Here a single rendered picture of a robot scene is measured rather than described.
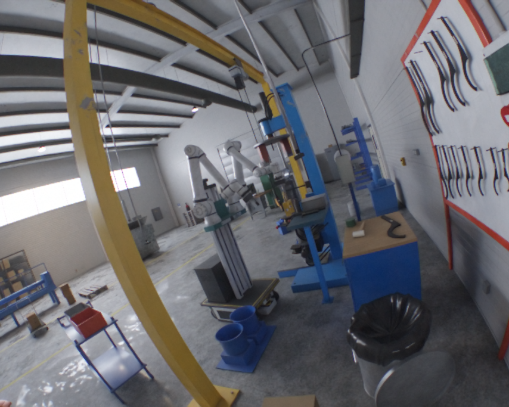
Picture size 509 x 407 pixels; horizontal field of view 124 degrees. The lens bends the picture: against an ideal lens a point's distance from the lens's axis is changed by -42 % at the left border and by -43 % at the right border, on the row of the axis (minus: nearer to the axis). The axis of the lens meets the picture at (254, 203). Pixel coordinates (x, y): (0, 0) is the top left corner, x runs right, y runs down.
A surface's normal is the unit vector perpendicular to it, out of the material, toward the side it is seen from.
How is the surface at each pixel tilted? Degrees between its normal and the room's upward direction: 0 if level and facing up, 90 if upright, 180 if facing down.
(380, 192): 90
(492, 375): 0
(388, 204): 90
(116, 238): 90
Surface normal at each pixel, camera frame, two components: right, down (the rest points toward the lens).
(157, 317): 0.86, -0.25
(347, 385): -0.33, -0.94
